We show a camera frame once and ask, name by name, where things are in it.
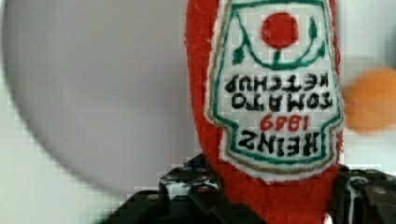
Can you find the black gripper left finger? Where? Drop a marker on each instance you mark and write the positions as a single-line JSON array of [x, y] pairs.
[[190, 194]]

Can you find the red plush ketchup bottle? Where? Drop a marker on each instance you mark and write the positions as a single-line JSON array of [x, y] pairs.
[[266, 102]]

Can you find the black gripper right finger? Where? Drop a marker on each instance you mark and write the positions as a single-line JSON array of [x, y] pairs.
[[363, 197]]

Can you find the lilac round plate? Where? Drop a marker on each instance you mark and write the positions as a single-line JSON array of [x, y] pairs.
[[103, 85]]

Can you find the orange plush fruit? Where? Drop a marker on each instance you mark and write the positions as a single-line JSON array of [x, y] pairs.
[[370, 101]]

